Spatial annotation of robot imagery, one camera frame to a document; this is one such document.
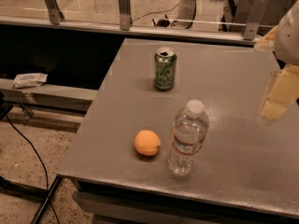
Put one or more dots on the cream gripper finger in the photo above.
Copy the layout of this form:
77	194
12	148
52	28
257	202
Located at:
267	43
283	93

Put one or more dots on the metal bracket post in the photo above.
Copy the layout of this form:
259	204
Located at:
55	14
254	19
125	14

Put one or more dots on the grey side bench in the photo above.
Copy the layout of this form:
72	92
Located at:
61	97

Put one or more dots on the middle metal bracket post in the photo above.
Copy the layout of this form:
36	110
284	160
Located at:
125	14

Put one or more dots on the grey metal table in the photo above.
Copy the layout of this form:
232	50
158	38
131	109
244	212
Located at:
198	153

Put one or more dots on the green soda can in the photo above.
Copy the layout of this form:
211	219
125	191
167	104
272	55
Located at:
165	68

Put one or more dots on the left metal bracket post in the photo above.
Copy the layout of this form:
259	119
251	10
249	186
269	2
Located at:
55	14

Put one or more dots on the right metal bracket post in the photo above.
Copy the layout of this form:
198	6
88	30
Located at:
254	19

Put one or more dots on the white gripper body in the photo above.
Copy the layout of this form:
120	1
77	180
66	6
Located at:
288	39

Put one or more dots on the clear plastic water bottle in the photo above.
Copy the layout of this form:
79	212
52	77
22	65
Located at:
189	129

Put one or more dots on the orange fruit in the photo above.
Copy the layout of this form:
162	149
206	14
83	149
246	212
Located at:
147	143

